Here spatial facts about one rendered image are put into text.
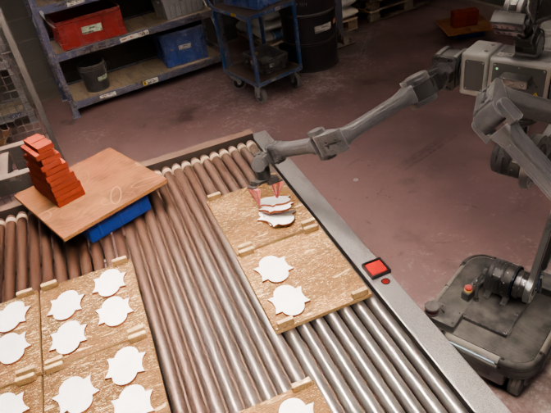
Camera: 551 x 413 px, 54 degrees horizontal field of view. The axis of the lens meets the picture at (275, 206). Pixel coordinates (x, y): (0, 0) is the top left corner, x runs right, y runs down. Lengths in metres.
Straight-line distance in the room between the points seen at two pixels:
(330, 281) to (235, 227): 0.51
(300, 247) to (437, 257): 1.48
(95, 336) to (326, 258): 0.84
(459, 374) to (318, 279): 0.56
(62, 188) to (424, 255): 2.08
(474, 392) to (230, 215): 1.17
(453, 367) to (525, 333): 1.06
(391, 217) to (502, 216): 0.69
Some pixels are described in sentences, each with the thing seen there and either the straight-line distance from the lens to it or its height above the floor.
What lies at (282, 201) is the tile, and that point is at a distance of 2.21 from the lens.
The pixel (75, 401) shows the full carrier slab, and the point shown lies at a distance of 1.80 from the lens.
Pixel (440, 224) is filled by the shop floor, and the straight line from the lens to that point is 3.63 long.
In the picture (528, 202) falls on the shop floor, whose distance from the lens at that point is 3.89.
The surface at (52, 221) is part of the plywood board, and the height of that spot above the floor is 1.04.
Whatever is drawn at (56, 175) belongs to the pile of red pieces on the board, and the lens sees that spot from 2.41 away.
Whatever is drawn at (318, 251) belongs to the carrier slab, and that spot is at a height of 0.94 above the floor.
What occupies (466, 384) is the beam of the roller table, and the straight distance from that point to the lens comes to 1.68.
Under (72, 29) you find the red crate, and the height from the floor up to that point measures 0.82.
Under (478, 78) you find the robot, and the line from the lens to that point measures 2.01.
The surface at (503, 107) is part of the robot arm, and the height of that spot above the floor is 1.61.
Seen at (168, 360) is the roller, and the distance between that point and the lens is 1.81.
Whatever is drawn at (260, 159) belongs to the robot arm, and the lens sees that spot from 2.10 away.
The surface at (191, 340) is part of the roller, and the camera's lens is 1.84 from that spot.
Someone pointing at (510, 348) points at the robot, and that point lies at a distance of 2.66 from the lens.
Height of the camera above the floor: 2.27
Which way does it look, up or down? 36 degrees down
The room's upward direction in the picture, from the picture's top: 9 degrees counter-clockwise
